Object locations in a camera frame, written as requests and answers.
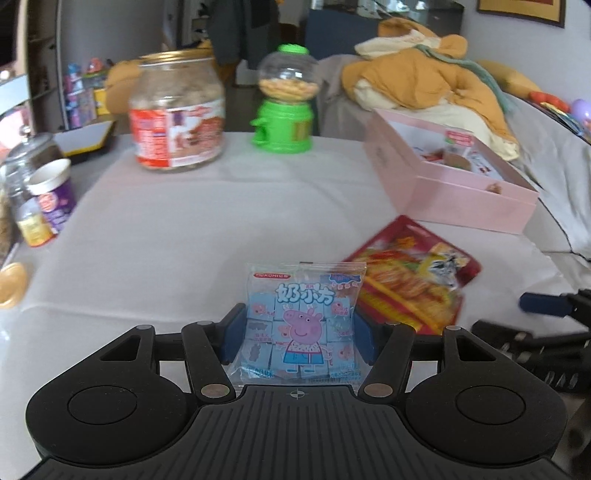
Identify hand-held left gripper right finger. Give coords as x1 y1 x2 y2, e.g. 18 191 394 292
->
353 308 494 401

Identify green candy dispenser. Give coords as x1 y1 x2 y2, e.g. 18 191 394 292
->
250 44 320 154

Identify large red snack packet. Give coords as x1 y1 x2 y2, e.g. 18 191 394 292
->
345 215 482 336

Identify colourful toys on shelf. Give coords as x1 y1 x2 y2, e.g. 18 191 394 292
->
62 58 112 130

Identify glass jar metal lid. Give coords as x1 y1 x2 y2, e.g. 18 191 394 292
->
0 133 65 268

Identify orange padded jacket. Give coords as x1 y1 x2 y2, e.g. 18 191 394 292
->
342 18 520 162

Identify white shelf unit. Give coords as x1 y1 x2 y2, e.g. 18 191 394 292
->
0 0 65 134

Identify pile of colourful toys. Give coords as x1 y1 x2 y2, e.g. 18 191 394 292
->
529 90 591 144

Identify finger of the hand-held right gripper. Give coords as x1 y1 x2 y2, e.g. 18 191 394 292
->
518 290 591 319
471 320 591 393

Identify clear packet with pink stripe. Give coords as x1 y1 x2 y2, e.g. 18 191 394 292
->
444 130 478 160

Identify dark blue cabinet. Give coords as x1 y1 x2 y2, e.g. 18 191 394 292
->
305 7 384 61

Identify light blue cartoon snack packet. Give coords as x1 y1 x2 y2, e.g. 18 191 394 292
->
228 261 368 386

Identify small bottle yellow label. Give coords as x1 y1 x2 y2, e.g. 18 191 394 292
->
16 200 57 248

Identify purple paper cup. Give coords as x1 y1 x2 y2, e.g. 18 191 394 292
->
27 158 78 236

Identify gold framed red picture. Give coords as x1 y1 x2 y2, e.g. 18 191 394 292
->
478 0 566 28

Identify dark hanging garment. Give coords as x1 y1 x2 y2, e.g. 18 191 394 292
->
205 0 278 65

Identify pink cardboard box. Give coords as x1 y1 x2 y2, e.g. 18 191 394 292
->
364 108 540 235

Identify yellow cushion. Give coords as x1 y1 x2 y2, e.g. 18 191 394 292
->
475 59 543 97

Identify tan round lid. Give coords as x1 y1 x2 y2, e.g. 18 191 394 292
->
0 262 29 310

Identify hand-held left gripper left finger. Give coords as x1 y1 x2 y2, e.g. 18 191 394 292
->
99 302 247 401

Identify large clear jar red label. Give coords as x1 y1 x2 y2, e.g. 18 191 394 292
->
128 50 226 172

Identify white tablecloth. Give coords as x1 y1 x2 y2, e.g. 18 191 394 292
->
18 131 568 464

